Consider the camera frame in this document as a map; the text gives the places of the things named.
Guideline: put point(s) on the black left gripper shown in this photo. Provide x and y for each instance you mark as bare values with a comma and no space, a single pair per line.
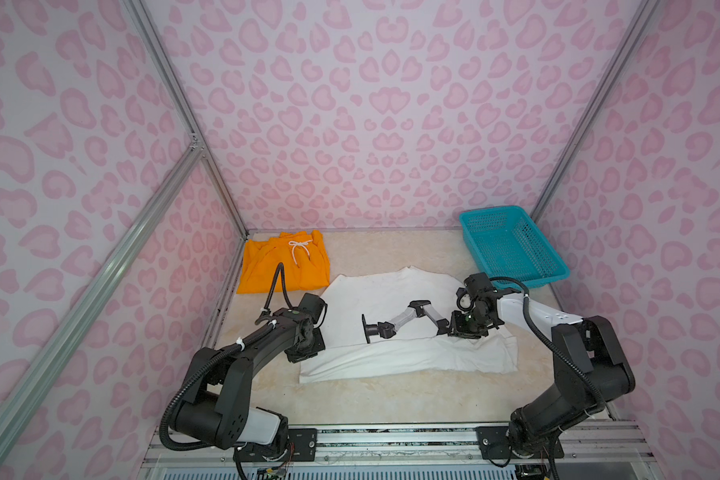
320,344

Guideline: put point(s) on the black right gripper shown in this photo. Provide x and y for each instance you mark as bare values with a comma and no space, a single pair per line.
458,330

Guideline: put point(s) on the white patterned garment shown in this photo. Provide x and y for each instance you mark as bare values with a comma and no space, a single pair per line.
351,354

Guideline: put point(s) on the orange shorts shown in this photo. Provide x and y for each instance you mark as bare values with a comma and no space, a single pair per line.
303,255

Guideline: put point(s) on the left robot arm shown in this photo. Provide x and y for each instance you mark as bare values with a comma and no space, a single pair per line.
212,406

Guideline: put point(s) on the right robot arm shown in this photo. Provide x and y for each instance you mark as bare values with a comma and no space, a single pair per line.
590,369

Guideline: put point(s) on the teal plastic laundry basket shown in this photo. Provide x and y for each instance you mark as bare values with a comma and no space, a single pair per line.
504,241

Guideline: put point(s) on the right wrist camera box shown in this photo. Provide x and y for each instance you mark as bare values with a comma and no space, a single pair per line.
478,286

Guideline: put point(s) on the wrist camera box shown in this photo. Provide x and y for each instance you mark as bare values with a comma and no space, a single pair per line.
478,286
313,306

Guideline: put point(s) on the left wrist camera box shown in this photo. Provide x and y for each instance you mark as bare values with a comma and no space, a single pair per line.
313,306

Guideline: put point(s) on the aluminium frame post right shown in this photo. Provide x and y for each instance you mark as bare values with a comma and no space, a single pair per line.
627,48

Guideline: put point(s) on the aluminium frame post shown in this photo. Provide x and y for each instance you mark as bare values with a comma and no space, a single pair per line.
627,48
145,26

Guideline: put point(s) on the aluminium frame post left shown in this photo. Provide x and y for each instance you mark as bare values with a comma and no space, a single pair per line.
145,26

